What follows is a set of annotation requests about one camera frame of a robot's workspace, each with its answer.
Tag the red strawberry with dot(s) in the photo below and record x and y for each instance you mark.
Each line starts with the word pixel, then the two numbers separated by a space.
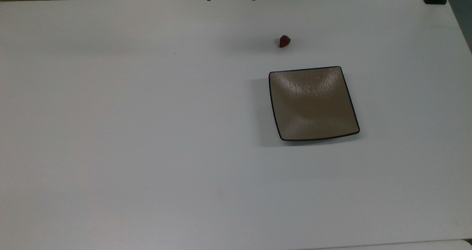
pixel 284 41

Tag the square brown ceramic plate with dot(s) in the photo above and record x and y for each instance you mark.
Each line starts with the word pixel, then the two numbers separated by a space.
pixel 313 103

